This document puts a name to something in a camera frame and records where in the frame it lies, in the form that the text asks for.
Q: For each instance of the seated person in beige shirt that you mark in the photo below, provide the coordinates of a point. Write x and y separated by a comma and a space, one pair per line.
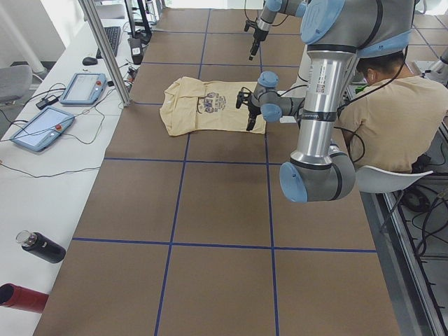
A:
396, 116

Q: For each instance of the near blue teach pendant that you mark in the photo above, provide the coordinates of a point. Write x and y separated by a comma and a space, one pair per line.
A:
43, 129

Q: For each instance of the blue teach pendant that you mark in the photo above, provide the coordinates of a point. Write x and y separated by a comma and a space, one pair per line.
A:
84, 89
43, 129

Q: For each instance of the aluminium frame post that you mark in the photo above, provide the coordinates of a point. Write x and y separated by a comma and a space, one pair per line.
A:
106, 51

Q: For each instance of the beige long-sleeve graphic shirt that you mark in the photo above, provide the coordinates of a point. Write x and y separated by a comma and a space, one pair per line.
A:
191, 105

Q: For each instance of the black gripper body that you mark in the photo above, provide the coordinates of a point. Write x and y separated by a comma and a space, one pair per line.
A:
259, 35
253, 111

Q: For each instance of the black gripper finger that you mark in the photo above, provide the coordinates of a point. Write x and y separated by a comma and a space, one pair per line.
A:
249, 126
253, 50
252, 126

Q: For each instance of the black steel-capped water bottle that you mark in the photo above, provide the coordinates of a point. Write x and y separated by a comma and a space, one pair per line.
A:
40, 246

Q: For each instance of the grey office chair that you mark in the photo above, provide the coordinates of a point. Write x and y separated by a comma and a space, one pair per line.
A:
15, 82

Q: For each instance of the black computer mouse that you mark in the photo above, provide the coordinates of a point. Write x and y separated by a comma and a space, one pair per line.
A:
89, 61

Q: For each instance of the black power adapter box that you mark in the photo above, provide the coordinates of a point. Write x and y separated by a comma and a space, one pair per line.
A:
46, 102

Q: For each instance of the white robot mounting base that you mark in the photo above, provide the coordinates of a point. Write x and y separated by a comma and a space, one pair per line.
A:
299, 88

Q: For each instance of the white plastic chair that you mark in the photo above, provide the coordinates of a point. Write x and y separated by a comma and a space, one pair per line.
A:
375, 180

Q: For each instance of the brown table mat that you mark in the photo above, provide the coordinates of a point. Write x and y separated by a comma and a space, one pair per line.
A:
192, 235

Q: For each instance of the far blue teach pendant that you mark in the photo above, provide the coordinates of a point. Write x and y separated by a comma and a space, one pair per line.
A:
84, 89

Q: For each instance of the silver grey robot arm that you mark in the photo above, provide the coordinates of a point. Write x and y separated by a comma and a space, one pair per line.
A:
267, 17
337, 34

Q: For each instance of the black computer keyboard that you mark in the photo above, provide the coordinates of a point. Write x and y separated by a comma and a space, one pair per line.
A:
113, 35

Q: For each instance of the red cylindrical bottle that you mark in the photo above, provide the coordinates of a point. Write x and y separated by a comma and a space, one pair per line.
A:
25, 299

